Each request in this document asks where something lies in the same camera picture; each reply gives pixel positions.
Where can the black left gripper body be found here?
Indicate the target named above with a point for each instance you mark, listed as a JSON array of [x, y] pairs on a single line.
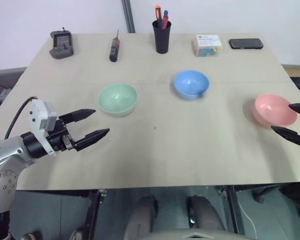
[[60, 138]]

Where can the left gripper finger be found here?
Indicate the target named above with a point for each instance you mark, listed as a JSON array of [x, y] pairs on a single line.
[[92, 138], [77, 115]]

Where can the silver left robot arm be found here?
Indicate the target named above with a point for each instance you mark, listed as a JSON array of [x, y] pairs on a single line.
[[5, 155]]

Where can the pink-red bowl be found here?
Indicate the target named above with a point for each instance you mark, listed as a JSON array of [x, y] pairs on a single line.
[[272, 110]]

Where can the cardboard box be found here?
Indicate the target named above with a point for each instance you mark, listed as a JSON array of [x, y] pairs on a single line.
[[297, 71]]

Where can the green bowl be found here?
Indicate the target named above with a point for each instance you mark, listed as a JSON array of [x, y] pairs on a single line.
[[116, 100]]

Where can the black chair base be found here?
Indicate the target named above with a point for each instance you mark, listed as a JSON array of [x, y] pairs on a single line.
[[296, 200]]

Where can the black metal table leg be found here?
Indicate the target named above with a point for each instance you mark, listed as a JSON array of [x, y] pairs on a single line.
[[95, 212], [235, 210]]

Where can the black and red screwdriver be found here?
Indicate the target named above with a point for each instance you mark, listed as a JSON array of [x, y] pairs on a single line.
[[114, 48]]

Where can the black smartphone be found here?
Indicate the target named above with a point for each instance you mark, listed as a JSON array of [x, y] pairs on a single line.
[[246, 43]]

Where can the dark rounded robot leg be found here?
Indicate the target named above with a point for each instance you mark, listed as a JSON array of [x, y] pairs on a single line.
[[141, 217], [206, 215]]

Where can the blue bowl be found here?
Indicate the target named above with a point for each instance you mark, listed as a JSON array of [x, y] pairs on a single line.
[[191, 83]]

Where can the clear box of coloured clips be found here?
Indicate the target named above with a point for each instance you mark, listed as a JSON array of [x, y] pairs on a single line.
[[207, 46]]

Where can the black pen cup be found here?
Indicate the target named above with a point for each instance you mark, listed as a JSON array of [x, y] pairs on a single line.
[[162, 40]]

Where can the orange and black tool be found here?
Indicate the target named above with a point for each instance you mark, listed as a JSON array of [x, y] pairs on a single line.
[[157, 15]]

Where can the red pen with blue cap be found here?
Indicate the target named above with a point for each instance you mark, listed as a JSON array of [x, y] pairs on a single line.
[[165, 20]]

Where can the grey robot torso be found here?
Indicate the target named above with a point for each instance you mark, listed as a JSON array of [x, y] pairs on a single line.
[[192, 235]]

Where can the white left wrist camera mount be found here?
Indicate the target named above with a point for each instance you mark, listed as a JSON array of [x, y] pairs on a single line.
[[36, 117]]

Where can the grey vertical post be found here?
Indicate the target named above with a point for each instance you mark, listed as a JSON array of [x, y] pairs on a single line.
[[128, 17]]

